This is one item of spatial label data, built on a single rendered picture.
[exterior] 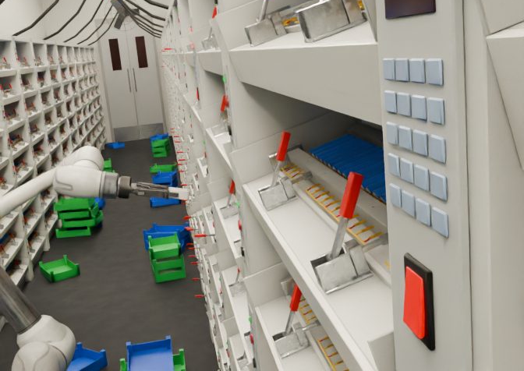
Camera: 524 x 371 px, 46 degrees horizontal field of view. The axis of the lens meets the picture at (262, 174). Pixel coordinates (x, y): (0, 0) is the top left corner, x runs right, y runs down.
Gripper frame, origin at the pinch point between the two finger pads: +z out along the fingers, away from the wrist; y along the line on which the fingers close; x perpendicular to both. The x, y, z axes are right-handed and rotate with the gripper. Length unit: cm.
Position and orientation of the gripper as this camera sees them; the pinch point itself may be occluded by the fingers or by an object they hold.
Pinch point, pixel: (178, 193)
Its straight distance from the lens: 215.4
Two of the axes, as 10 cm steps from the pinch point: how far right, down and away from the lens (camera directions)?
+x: 1.5, -9.8, -1.6
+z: 9.7, 1.2, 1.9
